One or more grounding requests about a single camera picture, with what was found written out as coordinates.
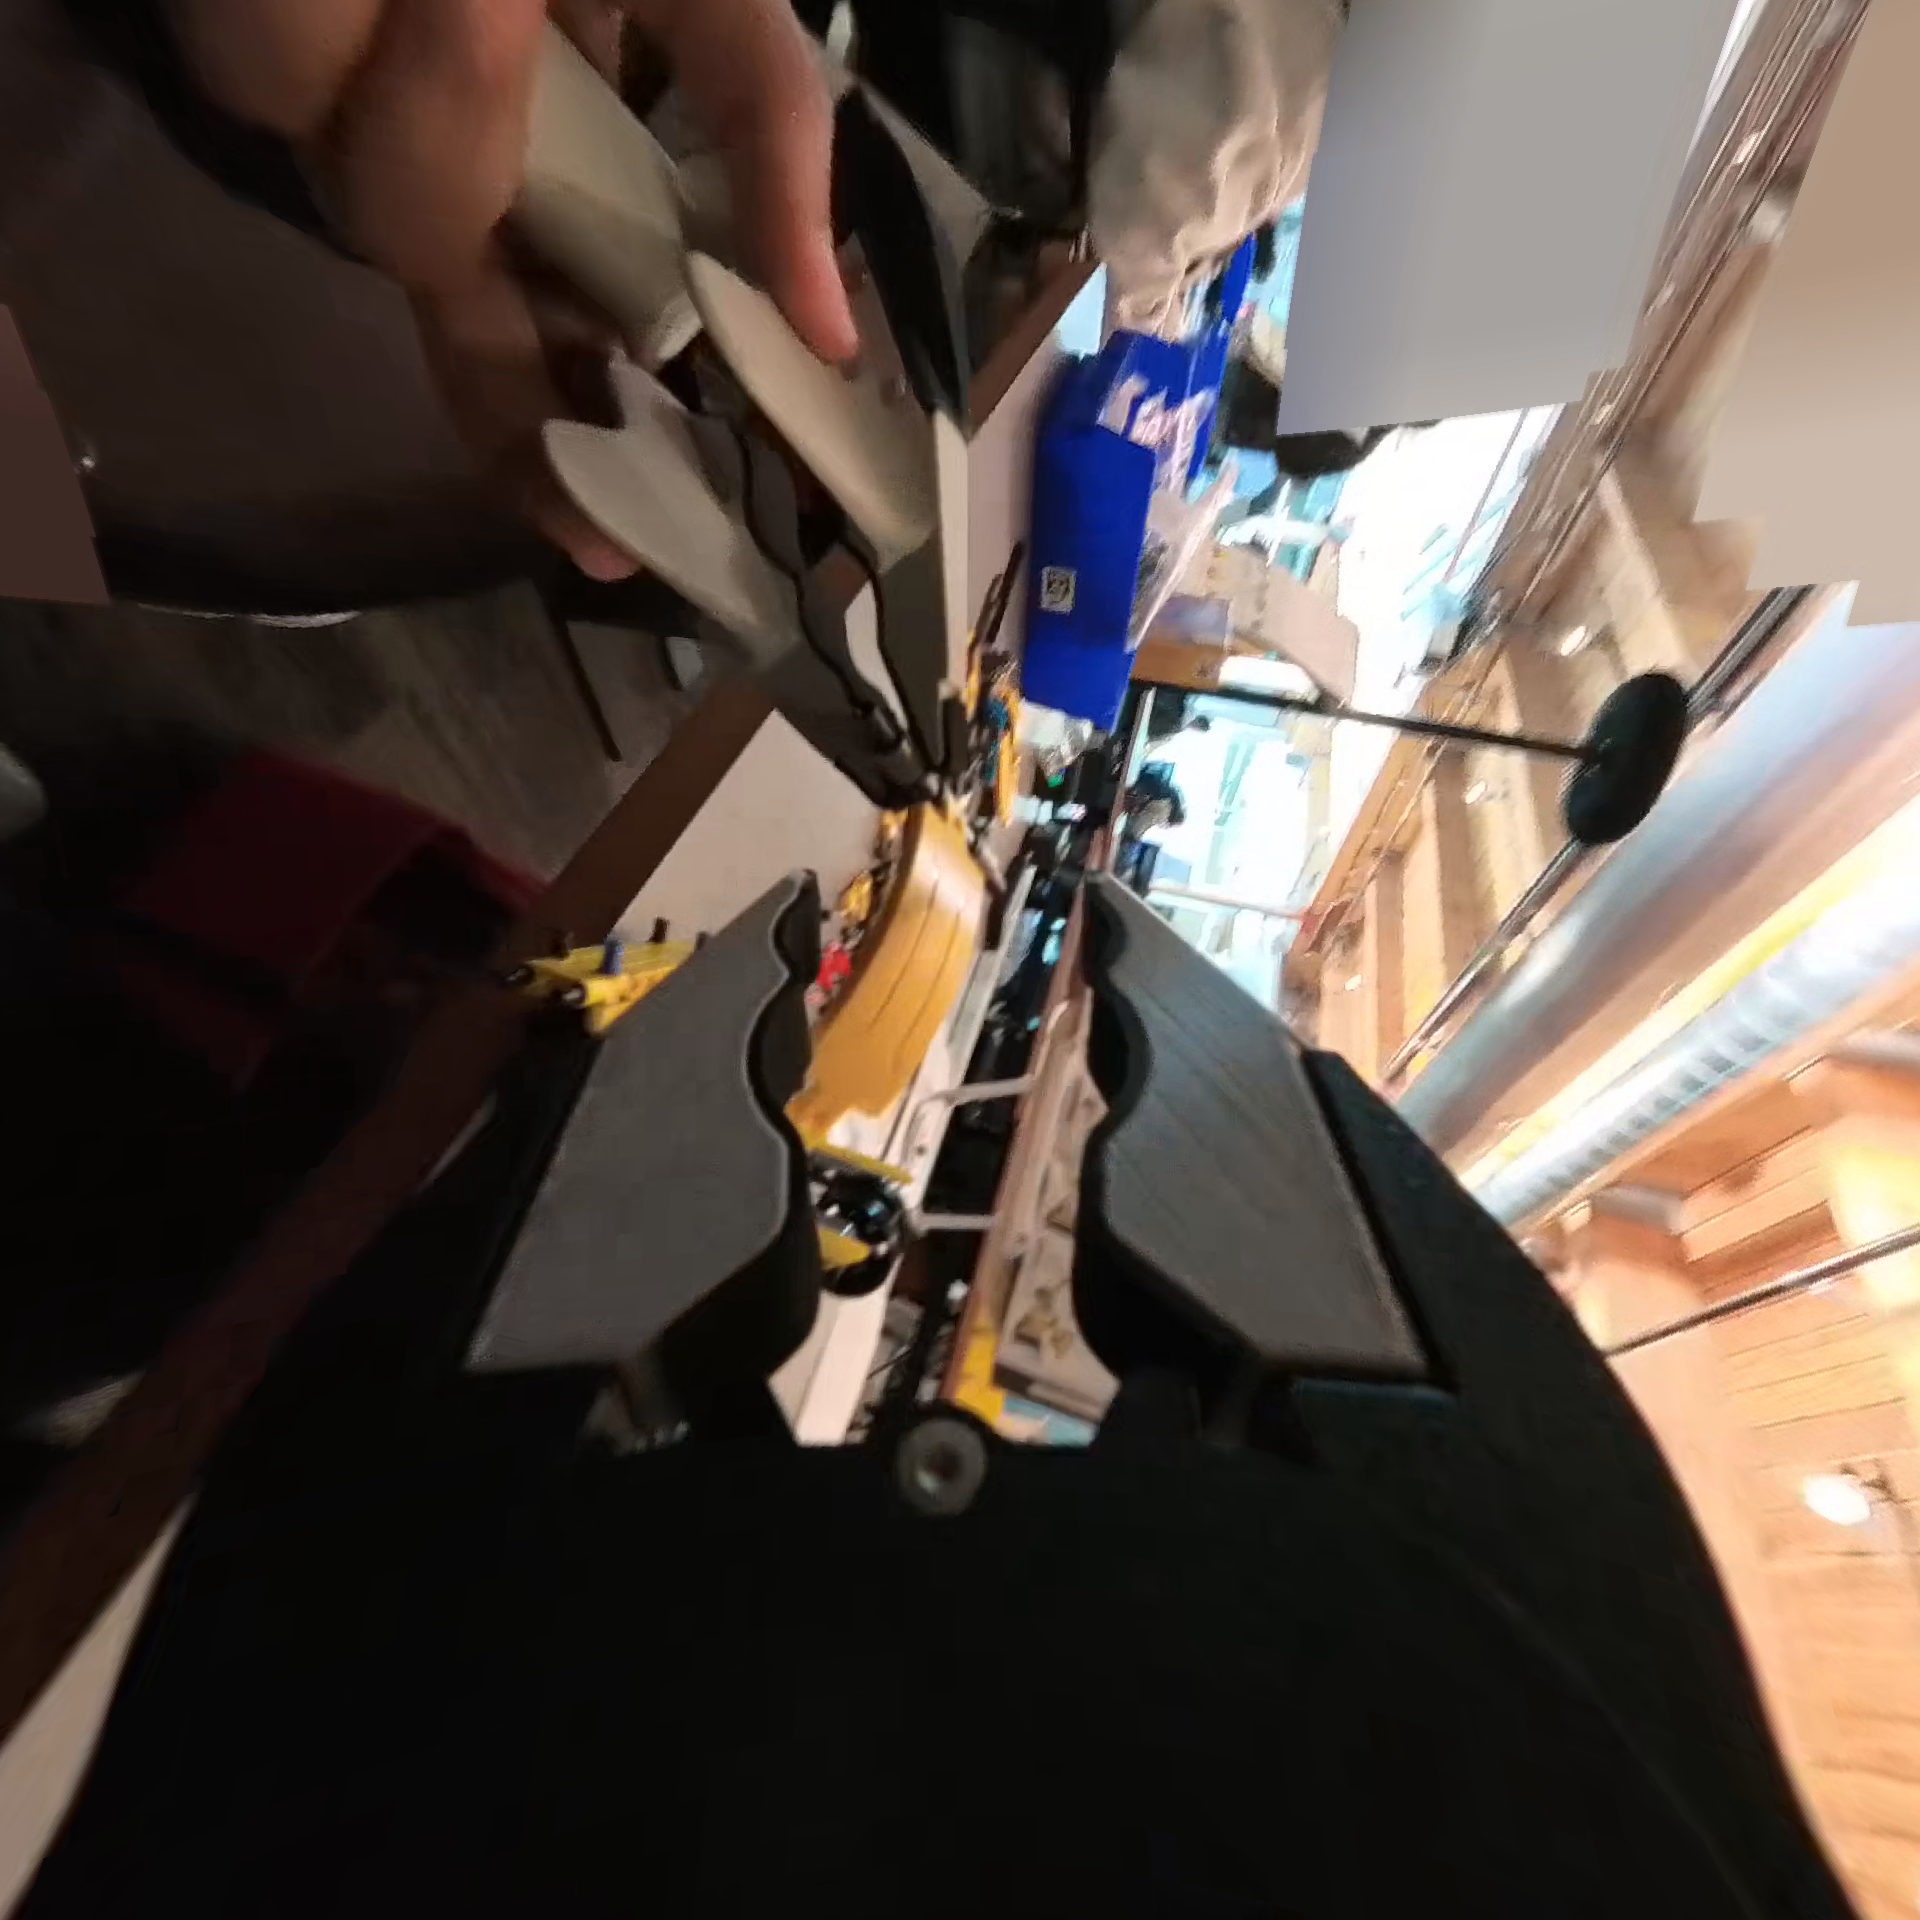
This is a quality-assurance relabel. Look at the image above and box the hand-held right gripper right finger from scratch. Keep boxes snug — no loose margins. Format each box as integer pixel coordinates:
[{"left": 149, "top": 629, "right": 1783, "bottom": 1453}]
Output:
[{"left": 1068, "top": 873, "right": 1431, "bottom": 1389}]

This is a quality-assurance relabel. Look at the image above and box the pile of small toy parts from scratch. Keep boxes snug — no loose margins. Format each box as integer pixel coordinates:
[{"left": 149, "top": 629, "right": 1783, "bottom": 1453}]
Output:
[{"left": 957, "top": 569, "right": 1040, "bottom": 834}]

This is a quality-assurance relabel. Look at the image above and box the yellow ribbed toy bucket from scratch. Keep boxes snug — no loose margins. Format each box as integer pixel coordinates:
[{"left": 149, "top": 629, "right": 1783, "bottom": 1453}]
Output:
[{"left": 785, "top": 805, "right": 996, "bottom": 1149}]

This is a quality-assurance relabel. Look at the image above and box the yellow toy vehicle assembly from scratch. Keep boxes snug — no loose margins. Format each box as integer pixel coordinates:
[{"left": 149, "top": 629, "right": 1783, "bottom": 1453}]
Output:
[{"left": 506, "top": 930, "right": 708, "bottom": 1039}]

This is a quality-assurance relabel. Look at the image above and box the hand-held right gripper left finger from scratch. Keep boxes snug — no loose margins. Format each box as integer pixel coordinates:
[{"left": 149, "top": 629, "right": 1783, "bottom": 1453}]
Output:
[{"left": 463, "top": 866, "right": 831, "bottom": 1389}]

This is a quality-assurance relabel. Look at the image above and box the black toy wheel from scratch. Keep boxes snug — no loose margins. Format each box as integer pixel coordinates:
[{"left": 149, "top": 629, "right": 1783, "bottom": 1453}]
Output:
[{"left": 806, "top": 1145, "right": 915, "bottom": 1296}]

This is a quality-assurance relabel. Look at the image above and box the blue plastic storage bin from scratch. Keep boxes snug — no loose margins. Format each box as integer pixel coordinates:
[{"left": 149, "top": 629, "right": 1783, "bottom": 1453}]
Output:
[{"left": 1020, "top": 322, "right": 1255, "bottom": 731}]

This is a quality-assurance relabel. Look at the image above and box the silver ventilation duct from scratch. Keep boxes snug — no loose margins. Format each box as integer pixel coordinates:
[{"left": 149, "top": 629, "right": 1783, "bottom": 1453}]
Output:
[{"left": 1392, "top": 703, "right": 1920, "bottom": 1236}]

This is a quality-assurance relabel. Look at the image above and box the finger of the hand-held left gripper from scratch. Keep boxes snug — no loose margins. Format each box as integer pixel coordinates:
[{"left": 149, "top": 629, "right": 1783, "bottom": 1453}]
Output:
[
  {"left": 686, "top": 254, "right": 975, "bottom": 797},
  {"left": 540, "top": 355, "right": 924, "bottom": 799}
]

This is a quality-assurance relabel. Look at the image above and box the dark red cloth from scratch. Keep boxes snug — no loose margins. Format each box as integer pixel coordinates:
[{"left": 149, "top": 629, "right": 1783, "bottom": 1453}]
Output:
[{"left": 116, "top": 745, "right": 547, "bottom": 1085}]

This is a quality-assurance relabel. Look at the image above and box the beige jacket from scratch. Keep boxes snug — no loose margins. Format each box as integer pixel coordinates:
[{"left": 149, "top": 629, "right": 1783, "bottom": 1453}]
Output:
[{"left": 1085, "top": 0, "right": 1348, "bottom": 309}]

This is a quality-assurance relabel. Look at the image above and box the person's left hand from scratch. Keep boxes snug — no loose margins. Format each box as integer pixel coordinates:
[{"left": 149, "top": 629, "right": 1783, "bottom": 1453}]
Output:
[{"left": 195, "top": 0, "right": 864, "bottom": 587}]

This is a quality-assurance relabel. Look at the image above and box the black round lamp on rod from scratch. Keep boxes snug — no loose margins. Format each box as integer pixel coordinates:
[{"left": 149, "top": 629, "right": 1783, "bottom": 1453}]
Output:
[{"left": 1133, "top": 670, "right": 1695, "bottom": 846}]

